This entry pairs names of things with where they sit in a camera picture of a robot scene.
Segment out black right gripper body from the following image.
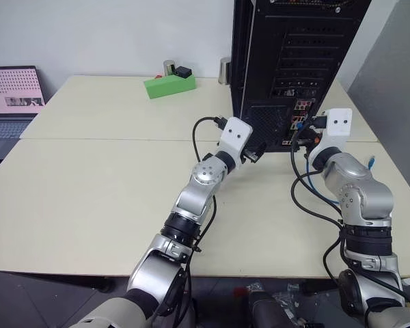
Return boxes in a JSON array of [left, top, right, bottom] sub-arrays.
[[302, 129, 324, 152]]

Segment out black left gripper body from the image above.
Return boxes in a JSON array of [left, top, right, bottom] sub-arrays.
[[241, 148, 258, 165]]

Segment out blue ethernet cable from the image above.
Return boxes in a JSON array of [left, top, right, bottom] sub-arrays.
[[295, 121, 377, 206]]

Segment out black computer tower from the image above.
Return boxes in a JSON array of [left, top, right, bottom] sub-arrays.
[[229, 0, 372, 153]]

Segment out tall silver metal cylinder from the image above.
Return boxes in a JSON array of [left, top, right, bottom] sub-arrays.
[[218, 57, 232, 86]]

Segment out grey partition panel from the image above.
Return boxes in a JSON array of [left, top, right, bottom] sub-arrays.
[[346, 0, 410, 210]]

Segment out green rectangular box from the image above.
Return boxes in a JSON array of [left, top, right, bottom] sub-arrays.
[[143, 74, 197, 101]]

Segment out dark rounded shape under table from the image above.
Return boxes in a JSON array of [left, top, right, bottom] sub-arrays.
[[246, 290, 297, 328]]

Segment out laptop with pink screen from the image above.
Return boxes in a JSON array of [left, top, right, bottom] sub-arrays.
[[0, 65, 47, 139]]

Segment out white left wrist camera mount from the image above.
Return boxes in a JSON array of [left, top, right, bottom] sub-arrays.
[[218, 116, 254, 171]]

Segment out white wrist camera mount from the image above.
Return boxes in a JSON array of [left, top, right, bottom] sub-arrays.
[[308, 107, 353, 162], [218, 116, 254, 171]]

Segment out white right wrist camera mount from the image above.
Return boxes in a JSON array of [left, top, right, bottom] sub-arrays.
[[308, 107, 353, 162]]

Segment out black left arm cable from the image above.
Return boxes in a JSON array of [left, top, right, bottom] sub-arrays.
[[156, 115, 228, 328]]

